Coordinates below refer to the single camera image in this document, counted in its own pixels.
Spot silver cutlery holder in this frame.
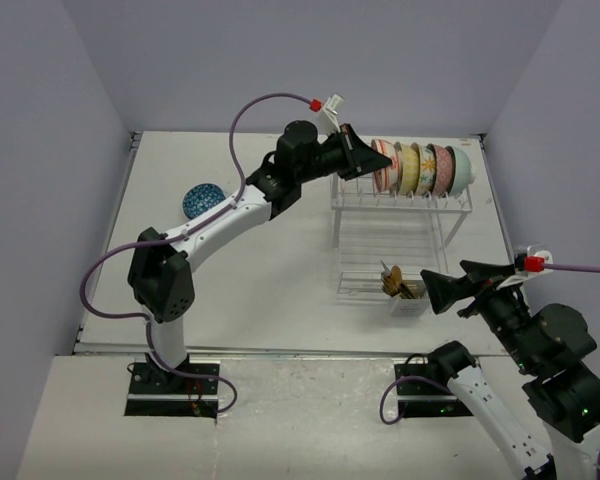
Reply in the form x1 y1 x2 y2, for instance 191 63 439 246
389 280 430 318

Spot white wire dish rack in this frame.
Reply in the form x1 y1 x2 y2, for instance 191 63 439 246
330 175 473 303

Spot red geometric pattern bowl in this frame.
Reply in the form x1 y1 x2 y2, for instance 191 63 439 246
427 144 455 196

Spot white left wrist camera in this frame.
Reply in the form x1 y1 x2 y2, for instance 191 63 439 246
309 93 344 136

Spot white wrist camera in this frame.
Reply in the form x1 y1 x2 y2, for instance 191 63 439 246
309 93 344 136
497 244 553 290

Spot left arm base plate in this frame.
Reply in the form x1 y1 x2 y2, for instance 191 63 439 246
124 362 220 419

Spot white bowl blue floral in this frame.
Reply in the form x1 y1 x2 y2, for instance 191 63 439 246
182 183 226 219

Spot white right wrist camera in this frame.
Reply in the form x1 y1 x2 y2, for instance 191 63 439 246
497 244 553 290

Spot light green grid bowl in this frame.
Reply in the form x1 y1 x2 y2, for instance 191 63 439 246
446 146 476 197

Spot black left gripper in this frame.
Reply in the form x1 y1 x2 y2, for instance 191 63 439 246
296 122 390 183

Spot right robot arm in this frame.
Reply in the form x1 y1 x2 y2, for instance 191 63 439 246
420 252 600 479

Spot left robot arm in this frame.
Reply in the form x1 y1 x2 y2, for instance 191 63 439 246
127 121 392 393

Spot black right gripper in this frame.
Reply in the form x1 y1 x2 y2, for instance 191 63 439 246
420 257 538 369

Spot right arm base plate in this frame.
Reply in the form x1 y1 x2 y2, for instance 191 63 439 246
394 355 472 419

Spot white bowl yellow dots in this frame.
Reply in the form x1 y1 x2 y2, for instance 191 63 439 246
394 142 420 195

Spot white bowl orange floral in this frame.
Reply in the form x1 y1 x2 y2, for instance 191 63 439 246
371 139 402 194

